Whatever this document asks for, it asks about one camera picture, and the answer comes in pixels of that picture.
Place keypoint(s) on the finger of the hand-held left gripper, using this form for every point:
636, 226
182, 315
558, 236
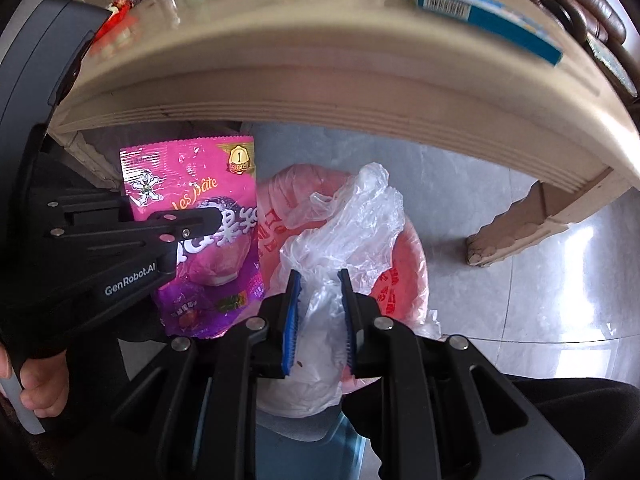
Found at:
90, 206
192, 222

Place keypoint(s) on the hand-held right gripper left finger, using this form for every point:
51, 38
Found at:
291, 325

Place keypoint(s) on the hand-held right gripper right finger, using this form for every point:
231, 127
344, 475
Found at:
349, 325

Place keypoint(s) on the pink snack packet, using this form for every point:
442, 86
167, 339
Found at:
200, 175

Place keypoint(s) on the pink trash bag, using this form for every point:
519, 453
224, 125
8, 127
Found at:
405, 280

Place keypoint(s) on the clear plastic bag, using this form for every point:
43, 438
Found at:
350, 210

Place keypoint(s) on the blue trash bin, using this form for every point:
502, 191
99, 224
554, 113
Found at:
330, 445

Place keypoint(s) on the blue white medicine box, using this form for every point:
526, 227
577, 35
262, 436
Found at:
500, 15

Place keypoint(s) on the person's left hand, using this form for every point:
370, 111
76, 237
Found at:
45, 385

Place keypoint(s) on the small red tray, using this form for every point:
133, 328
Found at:
112, 17

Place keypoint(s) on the cream coffee table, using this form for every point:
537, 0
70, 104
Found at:
300, 35

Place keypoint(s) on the person's dark clothing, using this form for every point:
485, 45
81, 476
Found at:
600, 410

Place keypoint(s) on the brown leather armchair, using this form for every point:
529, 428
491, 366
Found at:
600, 15

